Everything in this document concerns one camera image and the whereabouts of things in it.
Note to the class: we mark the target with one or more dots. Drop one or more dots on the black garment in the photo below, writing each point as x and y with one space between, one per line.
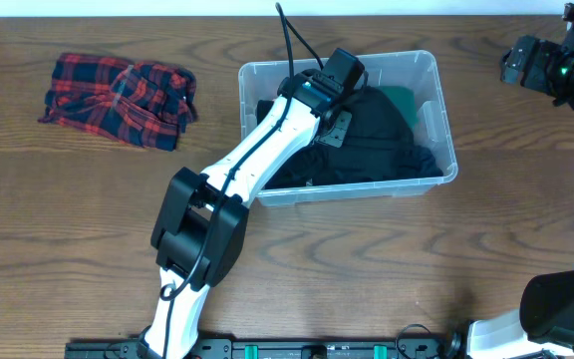
378 146

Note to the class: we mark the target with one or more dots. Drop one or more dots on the red navy plaid shirt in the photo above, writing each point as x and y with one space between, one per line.
146 104

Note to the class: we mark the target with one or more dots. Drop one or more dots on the dark green garment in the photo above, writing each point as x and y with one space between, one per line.
404 100

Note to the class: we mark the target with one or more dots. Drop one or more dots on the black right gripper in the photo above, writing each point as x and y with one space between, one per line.
543 79

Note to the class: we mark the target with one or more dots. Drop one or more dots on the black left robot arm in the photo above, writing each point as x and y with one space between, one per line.
200 227

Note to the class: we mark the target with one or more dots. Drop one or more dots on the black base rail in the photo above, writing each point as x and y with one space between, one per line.
213 348

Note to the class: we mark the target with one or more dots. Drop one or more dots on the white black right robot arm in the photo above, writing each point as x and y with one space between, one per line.
513 206

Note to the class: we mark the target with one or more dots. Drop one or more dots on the clear plastic storage bin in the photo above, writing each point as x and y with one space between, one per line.
414 70

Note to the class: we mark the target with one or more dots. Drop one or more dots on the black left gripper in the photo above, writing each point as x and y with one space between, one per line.
334 132

